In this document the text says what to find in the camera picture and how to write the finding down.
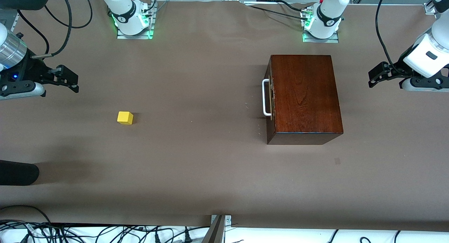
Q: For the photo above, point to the yellow cube block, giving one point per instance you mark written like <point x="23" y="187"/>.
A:
<point x="125" y="118"/>

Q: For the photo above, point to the black cylinder object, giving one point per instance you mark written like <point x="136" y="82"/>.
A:
<point x="17" y="172"/>

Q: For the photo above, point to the metal bracket with bar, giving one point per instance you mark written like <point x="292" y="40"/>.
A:
<point x="219" y="229"/>

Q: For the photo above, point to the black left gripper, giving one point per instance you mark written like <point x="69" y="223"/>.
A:
<point x="397" y="69"/>

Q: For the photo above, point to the dark brown wooden cabinet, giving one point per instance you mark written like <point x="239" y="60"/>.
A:
<point x="305" y="95"/>

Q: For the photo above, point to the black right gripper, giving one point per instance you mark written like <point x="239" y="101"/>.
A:
<point x="28" y="71"/>

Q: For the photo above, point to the aluminium corner profile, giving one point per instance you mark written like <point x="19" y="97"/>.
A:
<point x="429" y="8"/>

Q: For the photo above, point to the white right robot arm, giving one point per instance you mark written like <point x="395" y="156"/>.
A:
<point x="123" y="11"/>

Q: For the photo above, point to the aluminium edge profile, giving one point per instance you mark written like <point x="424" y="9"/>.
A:
<point x="14" y="24"/>

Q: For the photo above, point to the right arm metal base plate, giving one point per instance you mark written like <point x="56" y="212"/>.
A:
<point x="135" y="35"/>

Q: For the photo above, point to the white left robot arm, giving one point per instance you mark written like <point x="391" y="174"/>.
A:
<point x="329" y="11"/>

